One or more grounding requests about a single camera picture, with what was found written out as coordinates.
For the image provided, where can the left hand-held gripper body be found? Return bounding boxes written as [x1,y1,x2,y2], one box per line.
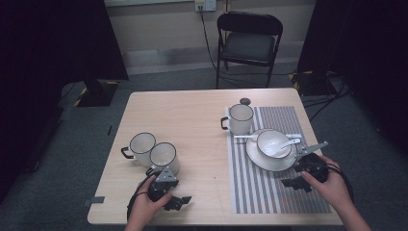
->
[147,166,180,202]

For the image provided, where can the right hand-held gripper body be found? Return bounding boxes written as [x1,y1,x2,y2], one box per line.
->
[293,141,329,184]

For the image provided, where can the white plate with dark rim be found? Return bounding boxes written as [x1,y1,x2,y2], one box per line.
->
[245,128,301,172]

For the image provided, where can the white mug with black handle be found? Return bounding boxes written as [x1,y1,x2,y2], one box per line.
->
[120,132,157,167]
[145,141,181,177]
[220,103,255,136]

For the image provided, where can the white ceramic spoon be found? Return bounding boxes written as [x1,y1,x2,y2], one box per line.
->
[264,138,302,157]

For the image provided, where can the person's left hand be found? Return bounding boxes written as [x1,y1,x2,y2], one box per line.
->
[127,174,173,226]

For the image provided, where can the person's right hand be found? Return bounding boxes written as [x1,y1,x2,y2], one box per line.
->
[300,155,354,211]

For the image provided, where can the brown white striped placemat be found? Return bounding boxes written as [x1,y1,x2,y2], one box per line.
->
[226,105,333,215]

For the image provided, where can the white bowl with dark rim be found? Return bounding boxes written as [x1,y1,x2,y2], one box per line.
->
[256,129,293,160]

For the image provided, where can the white long utensil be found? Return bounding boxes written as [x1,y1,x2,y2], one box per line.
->
[233,133,303,140]

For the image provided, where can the grey tape strip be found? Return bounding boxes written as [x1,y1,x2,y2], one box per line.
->
[83,195,106,207]

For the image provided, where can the black stand base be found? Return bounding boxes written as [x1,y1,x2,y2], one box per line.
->
[288,70,338,96]
[76,79,119,108]

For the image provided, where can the dark curtain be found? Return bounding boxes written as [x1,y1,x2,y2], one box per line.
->
[296,0,408,155]
[0,0,129,196]

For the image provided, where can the black folding chair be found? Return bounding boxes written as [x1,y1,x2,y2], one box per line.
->
[215,11,284,90]

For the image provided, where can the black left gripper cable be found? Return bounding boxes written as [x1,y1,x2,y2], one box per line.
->
[126,174,157,221]

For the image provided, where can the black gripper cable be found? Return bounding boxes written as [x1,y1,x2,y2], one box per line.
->
[126,174,157,221]
[323,162,355,205]

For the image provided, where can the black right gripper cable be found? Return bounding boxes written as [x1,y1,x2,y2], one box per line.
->
[323,162,355,205]

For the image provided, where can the black floor cables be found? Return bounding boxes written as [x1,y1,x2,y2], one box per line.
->
[301,76,351,123]

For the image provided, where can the white wall socket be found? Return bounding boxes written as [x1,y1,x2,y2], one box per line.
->
[193,0,217,13]

